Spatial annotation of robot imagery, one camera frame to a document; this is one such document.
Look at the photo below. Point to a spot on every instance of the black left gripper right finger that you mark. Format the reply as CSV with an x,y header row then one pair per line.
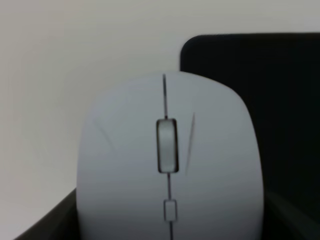
x,y
283,221

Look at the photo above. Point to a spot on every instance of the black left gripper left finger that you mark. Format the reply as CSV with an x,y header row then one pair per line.
x,y
61,223

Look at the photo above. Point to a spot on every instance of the white wireless computer mouse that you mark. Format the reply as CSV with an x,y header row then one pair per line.
x,y
172,156

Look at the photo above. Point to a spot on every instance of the black rectangular mouse pad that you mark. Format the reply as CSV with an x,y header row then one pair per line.
x,y
277,75

